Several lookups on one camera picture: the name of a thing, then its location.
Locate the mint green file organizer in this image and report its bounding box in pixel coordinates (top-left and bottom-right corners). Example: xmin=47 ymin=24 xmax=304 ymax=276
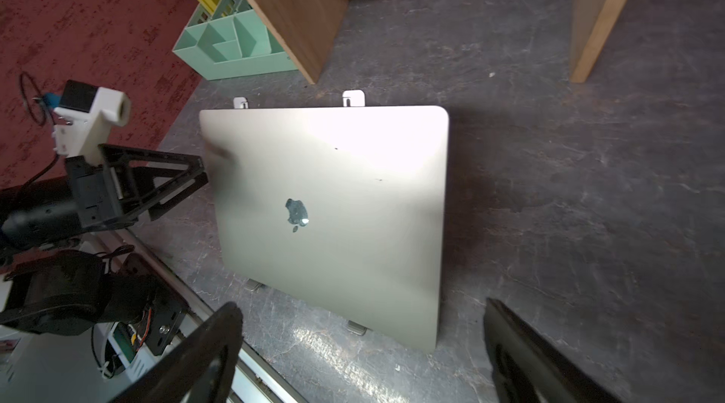
xmin=173 ymin=0 xmax=296 ymax=81

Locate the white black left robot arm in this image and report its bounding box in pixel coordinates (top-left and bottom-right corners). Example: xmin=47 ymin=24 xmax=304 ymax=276
xmin=1 ymin=144 xmax=208 ymax=356

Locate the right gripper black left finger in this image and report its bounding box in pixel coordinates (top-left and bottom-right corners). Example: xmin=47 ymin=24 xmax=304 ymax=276
xmin=113 ymin=302 xmax=243 ymax=403

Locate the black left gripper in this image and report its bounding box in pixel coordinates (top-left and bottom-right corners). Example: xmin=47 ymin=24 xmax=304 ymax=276
xmin=64 ymin=144 xmax=208 ymax=230

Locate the silver laptop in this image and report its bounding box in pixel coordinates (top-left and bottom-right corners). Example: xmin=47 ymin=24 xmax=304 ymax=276
xmin=199 ymin=106 xmax=449 ymax=352

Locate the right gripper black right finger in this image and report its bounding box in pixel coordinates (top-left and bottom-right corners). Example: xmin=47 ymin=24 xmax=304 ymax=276
xmin=483 ymin=298 xmax=619 ymax=402

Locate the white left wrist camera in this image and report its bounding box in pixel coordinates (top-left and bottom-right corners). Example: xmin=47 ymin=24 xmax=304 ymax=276
xmin=42 ymin=80 xmax=131 ymax=166

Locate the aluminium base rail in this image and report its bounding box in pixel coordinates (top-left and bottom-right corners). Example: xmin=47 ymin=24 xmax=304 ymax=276
xmin=87 ymin=230 xmax=306 ymax=402

